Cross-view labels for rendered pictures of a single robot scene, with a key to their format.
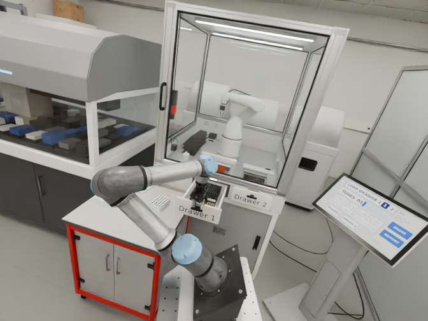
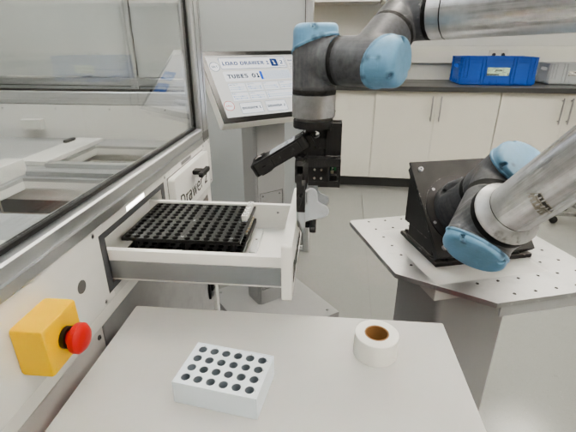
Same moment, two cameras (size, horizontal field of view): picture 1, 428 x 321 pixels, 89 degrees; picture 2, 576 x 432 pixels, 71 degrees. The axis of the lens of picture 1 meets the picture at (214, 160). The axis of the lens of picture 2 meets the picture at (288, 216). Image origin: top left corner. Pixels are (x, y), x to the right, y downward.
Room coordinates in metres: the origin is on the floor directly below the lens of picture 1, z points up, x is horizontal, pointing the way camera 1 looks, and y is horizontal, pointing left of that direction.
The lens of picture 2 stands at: (1.15, 0.77, 1.23)
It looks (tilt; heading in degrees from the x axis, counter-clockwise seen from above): 23 degrees down; 266
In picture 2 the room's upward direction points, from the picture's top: straight up
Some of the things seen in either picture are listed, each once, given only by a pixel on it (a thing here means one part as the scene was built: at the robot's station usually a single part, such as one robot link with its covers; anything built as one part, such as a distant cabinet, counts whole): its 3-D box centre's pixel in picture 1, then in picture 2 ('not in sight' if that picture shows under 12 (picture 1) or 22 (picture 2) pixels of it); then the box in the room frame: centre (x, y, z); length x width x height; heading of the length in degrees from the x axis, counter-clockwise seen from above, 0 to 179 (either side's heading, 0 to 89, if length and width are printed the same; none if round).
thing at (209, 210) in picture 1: (197, 210); (293, 236); (1.10, 0.04, 0.87); 0.29 x 0.02 x 0.11; 81
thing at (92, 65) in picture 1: (56, 122); not in sight; (2.02, 1.64, 0.89); 1.86 x 1.21 x 1.78; 81
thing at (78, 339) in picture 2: not in sight; (75, 337); (1.40, 0.33, 0.88); 0.04 x 0.03 x 0.04; 81
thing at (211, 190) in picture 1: (206, 194); (195, 234); (1.29, 0.01, 0.87); 0.22 x 0.18 x 0.06; 171
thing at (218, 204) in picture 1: (206, 194); (191, 237); (1.30, 0.01, 0.86); 0.40 x 0.26 x 0.06; 171
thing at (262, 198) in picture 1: (251, 198); (191, 182); (1.35, -0.32, 0.87); 0.29 x 0.02 x 0.11; 81
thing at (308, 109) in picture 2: (202, 178); (314, 107); (1.06, 0.04, 1.13); 0.08 x 0.08 x 0.05
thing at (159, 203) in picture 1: (160, 202); (225, 378); (1.22, 0.31, 0.78); 0.12 x 0.08 x 0.04; 162
